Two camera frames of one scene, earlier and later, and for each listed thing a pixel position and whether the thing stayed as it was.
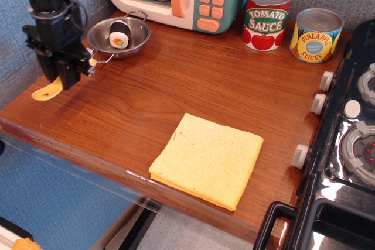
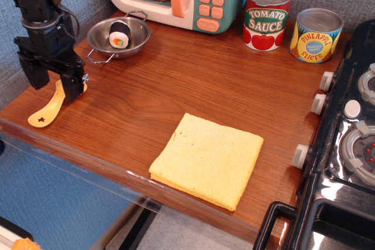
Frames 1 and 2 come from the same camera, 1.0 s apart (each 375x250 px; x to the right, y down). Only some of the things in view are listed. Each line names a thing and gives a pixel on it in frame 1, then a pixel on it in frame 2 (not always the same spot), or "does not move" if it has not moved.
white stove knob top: x=326 y=81 does not move
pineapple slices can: x=316 y=34 does not move
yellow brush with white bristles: x=55 y=87 to x=43 y=116
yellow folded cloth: x=208 y=161 does not move
